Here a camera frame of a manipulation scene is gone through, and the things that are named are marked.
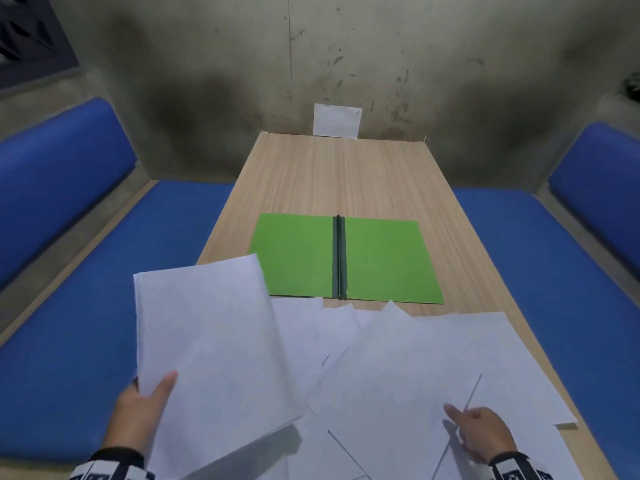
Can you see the person's right hand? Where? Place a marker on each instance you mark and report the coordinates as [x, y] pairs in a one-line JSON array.
[[490, 432]]

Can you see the person's left hand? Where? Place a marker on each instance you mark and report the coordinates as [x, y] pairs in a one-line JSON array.
[[131, 419]]

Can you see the person's right fingers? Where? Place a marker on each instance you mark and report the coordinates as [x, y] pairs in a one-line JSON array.
[[457, 414]]

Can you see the person's left thumb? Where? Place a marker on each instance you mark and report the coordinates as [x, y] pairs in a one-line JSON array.
[[162, 392]]

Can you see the white paper stack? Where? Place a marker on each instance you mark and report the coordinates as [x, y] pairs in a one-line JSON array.
[[210, 339]]

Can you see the scattered loose white sheets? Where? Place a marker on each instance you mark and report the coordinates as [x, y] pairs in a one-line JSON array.
[[415, 359]]

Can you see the blue bench seat cushion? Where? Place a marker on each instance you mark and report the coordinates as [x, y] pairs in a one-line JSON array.
[[565, 304], [100, 314]]

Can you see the green open folder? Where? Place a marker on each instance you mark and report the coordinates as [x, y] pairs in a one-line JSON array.
[[295, 254]]

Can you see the blue bench backrest cushion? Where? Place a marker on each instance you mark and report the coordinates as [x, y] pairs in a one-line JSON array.
[[55, 179], [602, 189]]

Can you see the small white card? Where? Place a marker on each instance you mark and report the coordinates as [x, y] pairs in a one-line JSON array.
[[337, 120]]

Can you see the dark framed window vent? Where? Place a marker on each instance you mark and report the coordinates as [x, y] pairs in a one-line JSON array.
[[30, 37]]

